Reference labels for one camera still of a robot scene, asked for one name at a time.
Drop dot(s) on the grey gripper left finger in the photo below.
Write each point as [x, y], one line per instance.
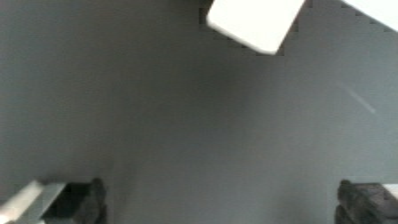
[57, 203]

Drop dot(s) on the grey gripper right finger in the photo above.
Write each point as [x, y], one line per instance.
[368, 203]

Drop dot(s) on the white table leg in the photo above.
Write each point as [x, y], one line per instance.
[254, 21]
[380, 9]

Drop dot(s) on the white square table top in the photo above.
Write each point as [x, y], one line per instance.
[220, 133]

